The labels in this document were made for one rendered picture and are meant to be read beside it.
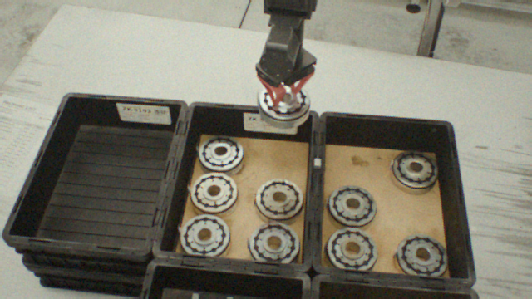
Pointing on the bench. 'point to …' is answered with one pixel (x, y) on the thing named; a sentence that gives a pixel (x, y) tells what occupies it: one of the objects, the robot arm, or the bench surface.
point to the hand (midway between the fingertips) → (284, 95)
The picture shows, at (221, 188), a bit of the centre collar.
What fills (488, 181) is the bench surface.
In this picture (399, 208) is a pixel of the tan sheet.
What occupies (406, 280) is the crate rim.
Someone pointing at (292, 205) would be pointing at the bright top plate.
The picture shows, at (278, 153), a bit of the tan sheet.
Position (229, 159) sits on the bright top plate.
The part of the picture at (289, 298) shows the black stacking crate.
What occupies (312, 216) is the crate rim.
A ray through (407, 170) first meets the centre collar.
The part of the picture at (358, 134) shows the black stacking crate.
